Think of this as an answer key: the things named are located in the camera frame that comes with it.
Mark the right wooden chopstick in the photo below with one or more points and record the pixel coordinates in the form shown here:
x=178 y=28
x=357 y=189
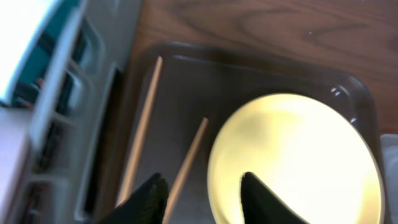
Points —
x=184 y=171

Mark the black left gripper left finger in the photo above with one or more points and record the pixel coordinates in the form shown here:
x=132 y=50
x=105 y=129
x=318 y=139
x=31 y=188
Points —
x=146 y=205

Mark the yellow plate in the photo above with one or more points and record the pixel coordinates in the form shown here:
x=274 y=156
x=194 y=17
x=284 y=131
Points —
x=306 y=153

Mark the wooden chopstick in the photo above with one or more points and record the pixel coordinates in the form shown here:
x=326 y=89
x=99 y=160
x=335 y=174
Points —
x=139 y=137
x=184 y=171

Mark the clear plastic waste bin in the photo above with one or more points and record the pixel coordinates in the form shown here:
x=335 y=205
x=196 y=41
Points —
x=389 y=153

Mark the grey plastic dish rack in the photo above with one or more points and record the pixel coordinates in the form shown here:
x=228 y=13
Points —
x=66 y=83

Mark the left wooden chopstick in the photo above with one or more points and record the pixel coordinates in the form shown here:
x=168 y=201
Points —
x=139 y=137

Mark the dark brown serving tray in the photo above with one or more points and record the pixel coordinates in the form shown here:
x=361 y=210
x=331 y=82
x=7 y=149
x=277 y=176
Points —
x=202 y=82

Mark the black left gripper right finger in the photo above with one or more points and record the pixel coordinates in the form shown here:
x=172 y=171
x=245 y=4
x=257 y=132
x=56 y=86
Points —
x=261 y=206

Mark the light blue bowl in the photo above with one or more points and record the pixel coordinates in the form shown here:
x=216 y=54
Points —
x=22 y=23

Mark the pink bowl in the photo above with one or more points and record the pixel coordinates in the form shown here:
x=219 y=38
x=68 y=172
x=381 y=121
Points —
x=14 y=150

